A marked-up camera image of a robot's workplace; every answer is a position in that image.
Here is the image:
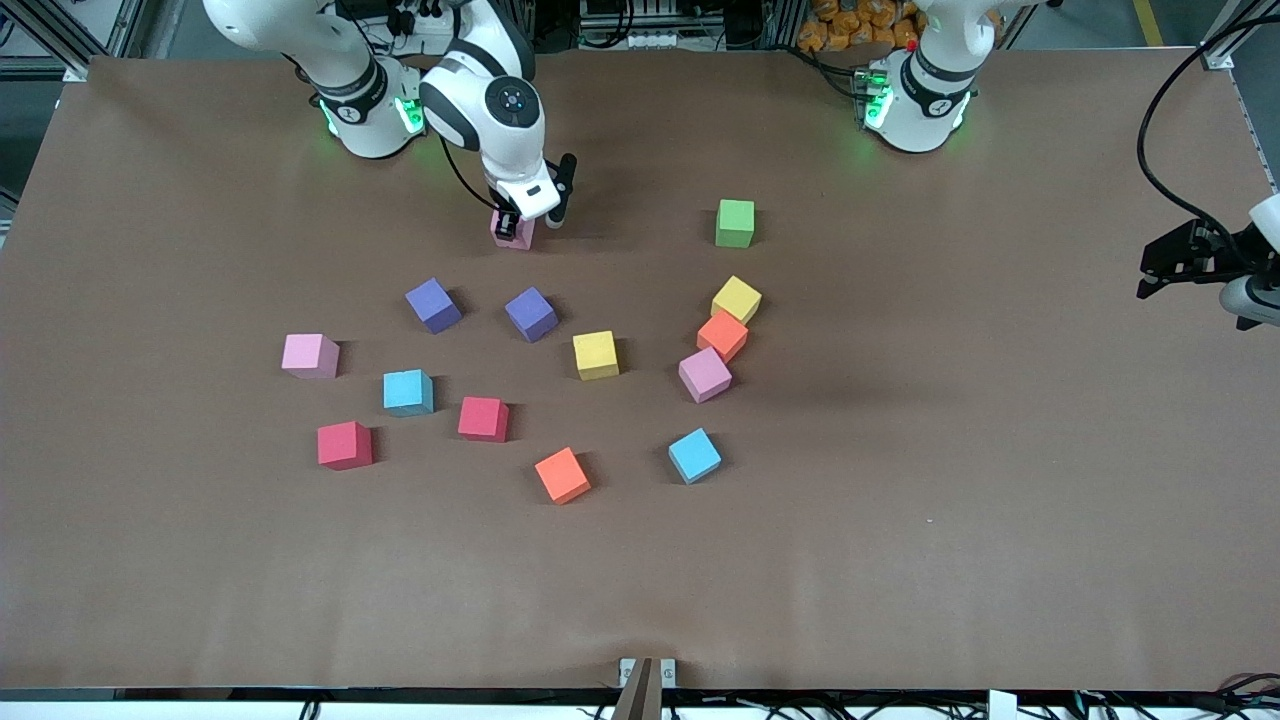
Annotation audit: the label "pink foam cube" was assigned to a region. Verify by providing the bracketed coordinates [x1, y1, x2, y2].
[678, 347, 733, 405]
[281, 333, 341, 380]
[489, 208, 537, 252]

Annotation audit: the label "purple foam cube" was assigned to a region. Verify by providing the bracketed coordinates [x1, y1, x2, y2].
[503, 286, 559, 344]
[404, 277, 464, 335]

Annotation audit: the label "red foam cube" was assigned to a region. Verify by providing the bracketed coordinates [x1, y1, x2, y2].
[317, 421, 374, 471]
[457, 396, 510, 443]

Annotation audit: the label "blue foam cube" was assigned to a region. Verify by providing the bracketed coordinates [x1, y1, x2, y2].
[667, 427, 723, 485]
[383, 369, 435, 418]

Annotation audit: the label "green foam cube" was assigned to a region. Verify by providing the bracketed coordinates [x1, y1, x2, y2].
[715, 199, 756, 249]

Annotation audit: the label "orange foam cube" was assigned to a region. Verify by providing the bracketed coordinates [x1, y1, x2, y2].
[696, 309, 750, 364]
[534, 446, 592, 506]

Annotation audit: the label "yellow foam cube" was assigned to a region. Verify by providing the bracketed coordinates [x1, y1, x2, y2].
[711, 275, 763, 326]
[572, 330, 620, 382]

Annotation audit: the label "white power strip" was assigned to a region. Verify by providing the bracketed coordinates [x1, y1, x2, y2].
[370, 3, 463, 56]

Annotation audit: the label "grey equipment box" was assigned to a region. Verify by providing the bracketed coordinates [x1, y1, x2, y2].
[578, 0, 701, 49]

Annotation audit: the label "brown paper table cover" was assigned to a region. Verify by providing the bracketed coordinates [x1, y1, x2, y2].
[0, 48, 1280, 693]

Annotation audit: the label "orange snack packets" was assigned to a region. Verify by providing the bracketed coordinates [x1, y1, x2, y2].
[797, 0, 926, 53]

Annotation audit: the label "brown wooden stick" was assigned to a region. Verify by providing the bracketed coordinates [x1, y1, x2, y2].
[612, 657, 663, 720]

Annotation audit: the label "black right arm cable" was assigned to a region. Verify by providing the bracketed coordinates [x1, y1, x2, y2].
[438, 130, 501, 215]

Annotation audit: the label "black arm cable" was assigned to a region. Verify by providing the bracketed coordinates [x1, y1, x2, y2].
[1136, 28, 1251, 263]
[438, 130, 501, 215]

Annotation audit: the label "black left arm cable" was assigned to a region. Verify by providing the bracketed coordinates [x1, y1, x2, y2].
[1136, 28, 1251, 263]

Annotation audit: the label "aluminium frame profile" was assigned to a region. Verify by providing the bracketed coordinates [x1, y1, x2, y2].
[0, 0, 151, 81]
[1198, 0, 1280, 71]

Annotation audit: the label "small metal bracket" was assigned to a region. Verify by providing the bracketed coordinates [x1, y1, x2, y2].
[619, 657, 677, 689]

